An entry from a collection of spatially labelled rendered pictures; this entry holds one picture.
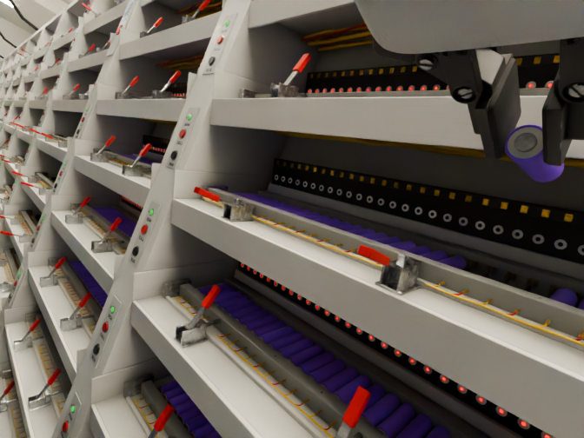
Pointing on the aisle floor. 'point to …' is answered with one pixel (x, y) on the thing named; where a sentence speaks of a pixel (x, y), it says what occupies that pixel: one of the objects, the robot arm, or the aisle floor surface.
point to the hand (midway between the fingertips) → (529, 110)
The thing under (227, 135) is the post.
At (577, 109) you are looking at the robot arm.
